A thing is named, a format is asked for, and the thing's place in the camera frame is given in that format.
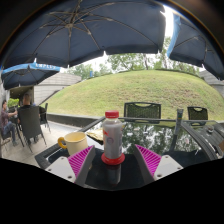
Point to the navy umbrella with blue printed rim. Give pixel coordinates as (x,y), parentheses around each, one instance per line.
(25,75)

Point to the navy umbrella with light-blue flap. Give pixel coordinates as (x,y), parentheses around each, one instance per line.
(200,46)

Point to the clear red-capped drink bottle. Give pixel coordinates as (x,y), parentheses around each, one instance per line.
(112,140)

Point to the large navy patio umbrella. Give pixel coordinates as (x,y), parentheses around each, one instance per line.
(83,33)

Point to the grey metal pole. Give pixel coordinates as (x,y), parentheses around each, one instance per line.
(176,130)

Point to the person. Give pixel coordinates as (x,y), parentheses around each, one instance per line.
(6,121)
(26,100)

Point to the narrow dark mesh-back chair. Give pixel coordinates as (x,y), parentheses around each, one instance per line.
(197,113)

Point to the yellow paper napkin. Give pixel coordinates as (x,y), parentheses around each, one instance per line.
(95,134)

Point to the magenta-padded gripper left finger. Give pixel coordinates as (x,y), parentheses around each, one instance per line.
(75,163)

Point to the wide dark mesh-back chair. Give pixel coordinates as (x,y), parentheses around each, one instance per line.
(142,110)

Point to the dark wicker chair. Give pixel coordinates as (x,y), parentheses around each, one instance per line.
(44,115)
(30,125)

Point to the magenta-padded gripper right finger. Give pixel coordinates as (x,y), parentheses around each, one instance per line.
(153,161)

